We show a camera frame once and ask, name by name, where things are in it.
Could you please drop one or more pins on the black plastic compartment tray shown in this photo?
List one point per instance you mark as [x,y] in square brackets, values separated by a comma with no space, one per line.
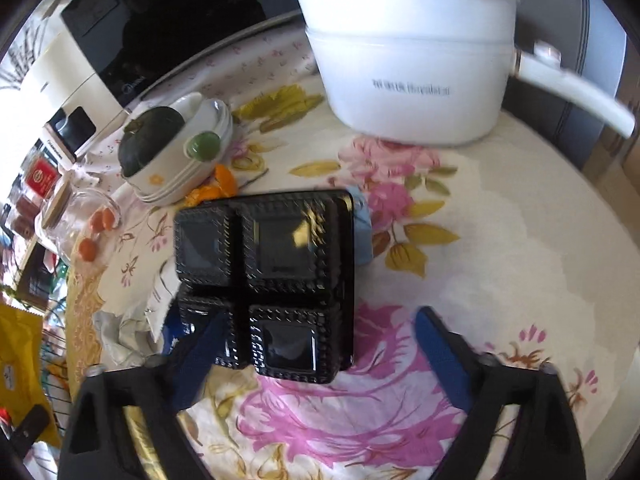
[280,250]

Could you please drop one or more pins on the crumpled white tissue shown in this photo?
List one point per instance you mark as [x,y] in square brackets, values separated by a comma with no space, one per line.
[125,335]

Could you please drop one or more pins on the dark green squash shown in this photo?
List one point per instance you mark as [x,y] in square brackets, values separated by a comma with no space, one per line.
[150,140]

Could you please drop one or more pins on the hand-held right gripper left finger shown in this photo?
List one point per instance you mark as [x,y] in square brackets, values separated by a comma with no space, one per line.
[200,355]

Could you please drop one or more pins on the small orange fruit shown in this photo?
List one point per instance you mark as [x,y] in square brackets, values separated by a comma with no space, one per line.
[108,219]
[96,221]
[89,249]

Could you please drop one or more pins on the grey refrigerator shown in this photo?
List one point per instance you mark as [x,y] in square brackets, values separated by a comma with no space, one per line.
[590,25]

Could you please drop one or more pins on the cream air fryer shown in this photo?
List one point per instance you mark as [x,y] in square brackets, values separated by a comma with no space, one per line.
[55,95]

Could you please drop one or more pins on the black microwave oven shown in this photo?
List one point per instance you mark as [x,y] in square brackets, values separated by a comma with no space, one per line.
[150,25]

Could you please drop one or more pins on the white electric cooking pot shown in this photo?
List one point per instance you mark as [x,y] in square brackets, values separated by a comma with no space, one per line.
[410,60]

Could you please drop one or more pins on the glass jar with wooden lid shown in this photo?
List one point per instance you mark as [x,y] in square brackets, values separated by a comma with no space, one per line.
[70,220]

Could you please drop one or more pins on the orange peel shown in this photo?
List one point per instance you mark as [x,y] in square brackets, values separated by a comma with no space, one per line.
[222,180]

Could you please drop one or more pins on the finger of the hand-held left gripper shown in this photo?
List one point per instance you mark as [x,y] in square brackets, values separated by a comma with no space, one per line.
[30,425]

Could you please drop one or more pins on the red label jar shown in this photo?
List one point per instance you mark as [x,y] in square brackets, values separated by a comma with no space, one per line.
[42,177]

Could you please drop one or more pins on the floral tablecloth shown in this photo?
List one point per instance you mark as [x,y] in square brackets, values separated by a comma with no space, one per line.
[475,260]

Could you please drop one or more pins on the yellow bag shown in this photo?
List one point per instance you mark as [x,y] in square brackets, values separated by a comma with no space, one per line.
[20,355]

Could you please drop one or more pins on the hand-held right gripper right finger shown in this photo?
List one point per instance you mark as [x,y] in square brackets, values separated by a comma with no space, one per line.
[440,355]

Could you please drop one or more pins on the small green fruit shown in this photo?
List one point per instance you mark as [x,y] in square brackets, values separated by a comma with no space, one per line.
[203,145]

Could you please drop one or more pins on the thin green twig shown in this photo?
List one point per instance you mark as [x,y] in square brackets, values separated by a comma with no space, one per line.
[256,177]

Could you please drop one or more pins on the stack of white bowls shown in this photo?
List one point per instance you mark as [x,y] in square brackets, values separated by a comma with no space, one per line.
[170,175]

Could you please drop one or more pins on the light blue tissue pack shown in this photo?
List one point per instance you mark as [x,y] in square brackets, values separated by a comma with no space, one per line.
[362,225]

